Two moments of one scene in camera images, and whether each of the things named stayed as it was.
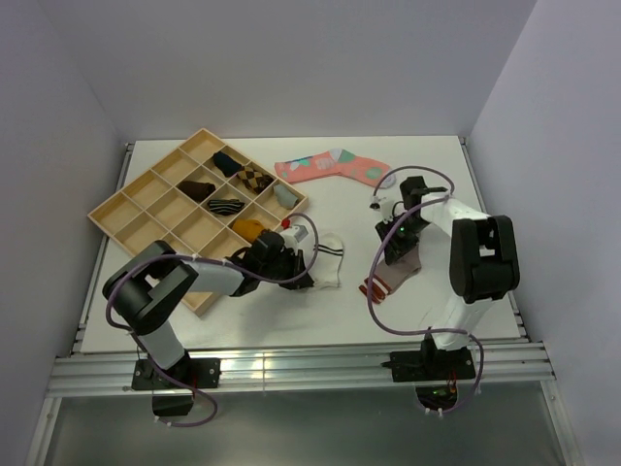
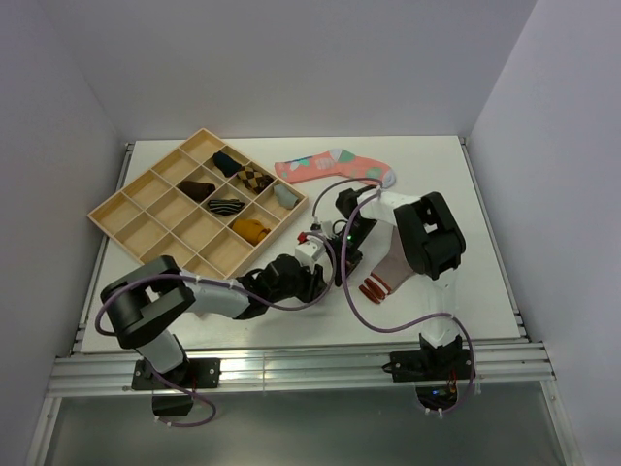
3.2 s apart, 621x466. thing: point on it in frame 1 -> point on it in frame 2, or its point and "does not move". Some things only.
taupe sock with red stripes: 387,278 does not move
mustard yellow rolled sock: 250,229 does not move
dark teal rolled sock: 227,164 does not move
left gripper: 297,268 -> 314,283
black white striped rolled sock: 225,207 does not move
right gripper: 393,251 -> 337,255
